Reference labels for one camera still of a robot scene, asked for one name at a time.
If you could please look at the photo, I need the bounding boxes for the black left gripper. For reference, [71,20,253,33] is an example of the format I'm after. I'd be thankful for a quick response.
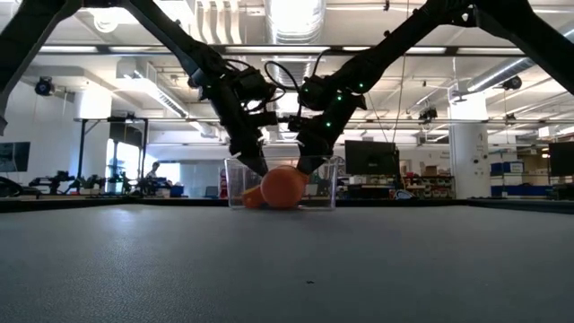
[196,66,279,177]

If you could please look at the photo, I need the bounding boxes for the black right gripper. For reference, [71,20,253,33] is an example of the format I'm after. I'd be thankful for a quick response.
[289,75,369,176]

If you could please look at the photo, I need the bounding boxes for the clear plastic basket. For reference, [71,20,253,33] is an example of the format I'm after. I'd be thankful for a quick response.
[223,155,338,211]

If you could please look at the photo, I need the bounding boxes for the orange measuring cup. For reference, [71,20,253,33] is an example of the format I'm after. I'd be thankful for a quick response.
[241,164,310,210]

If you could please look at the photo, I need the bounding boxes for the black computer monitor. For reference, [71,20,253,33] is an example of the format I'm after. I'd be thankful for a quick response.
[344,140,400,176]
[0,141,31,174]
[549,142,574,177]

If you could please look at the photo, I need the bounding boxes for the dark grey table mat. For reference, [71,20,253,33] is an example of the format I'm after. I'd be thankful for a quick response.
[0,204,574,323]

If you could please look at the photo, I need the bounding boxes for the background robot arms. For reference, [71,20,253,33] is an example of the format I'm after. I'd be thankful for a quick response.
[29,170,174,196]

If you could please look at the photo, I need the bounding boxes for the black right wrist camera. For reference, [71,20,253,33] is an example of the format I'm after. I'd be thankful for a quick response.
[300,75,335,111]

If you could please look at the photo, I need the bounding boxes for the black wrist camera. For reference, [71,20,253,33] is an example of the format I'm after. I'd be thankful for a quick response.
[300,75,335,111]
[232,66,277,102]

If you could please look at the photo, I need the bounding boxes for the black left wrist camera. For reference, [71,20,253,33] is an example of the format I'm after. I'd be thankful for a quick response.
[232,66,277,102]

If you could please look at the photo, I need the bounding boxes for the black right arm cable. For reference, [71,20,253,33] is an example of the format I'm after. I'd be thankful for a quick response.
[263,60,300,107]

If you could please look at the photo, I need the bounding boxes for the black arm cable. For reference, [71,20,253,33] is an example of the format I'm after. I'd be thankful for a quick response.
[222,57,261,75]
[263,60,300,107]

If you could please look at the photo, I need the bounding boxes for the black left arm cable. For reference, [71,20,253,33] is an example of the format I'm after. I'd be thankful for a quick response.
[222,57,261,75]

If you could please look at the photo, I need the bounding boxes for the black aluminium table frame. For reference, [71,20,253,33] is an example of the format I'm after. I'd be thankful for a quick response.
[0,196,574,214]

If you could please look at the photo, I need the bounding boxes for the black gantry frame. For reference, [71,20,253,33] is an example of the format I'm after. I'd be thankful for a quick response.
[74,117,149,180]

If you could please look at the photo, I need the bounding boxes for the silver ventilation duct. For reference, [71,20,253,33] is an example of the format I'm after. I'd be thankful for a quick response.
[465,26,574,93]

